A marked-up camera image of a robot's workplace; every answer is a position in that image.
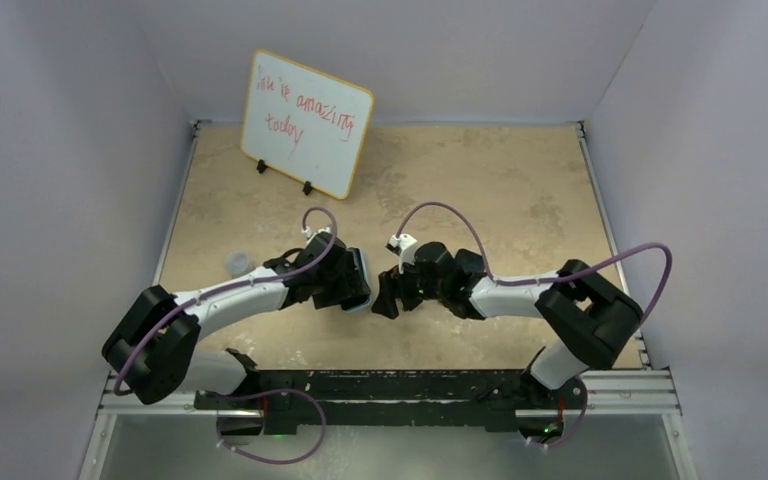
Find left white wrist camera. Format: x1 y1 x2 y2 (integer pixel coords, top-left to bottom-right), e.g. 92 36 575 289
302 225 333 246

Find phone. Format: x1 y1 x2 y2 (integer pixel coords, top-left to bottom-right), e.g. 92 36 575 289
341 247 372 313

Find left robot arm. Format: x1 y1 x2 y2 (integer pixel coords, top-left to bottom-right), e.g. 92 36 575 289
101 231 371 409

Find white board with orange frame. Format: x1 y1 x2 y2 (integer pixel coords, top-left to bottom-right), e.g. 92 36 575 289
240 49 375 200

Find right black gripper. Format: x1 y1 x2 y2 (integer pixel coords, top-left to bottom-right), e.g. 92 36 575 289
373 255 447 319

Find aluminium frame rail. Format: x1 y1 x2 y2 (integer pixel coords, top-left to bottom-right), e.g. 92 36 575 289
95 374 210 417

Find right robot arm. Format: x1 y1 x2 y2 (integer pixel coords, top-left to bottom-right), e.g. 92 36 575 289
371 242 644 407

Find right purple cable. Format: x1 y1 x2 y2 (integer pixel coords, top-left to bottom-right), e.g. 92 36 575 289
393 201 674 452

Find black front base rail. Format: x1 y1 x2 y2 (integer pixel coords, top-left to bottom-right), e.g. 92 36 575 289
194 369 564 442

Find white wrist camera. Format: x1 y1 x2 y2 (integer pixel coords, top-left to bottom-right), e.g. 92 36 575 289
302 225 333 246
386 233 419 273

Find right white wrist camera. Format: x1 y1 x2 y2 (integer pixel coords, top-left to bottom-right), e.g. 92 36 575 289
386 233 419 273

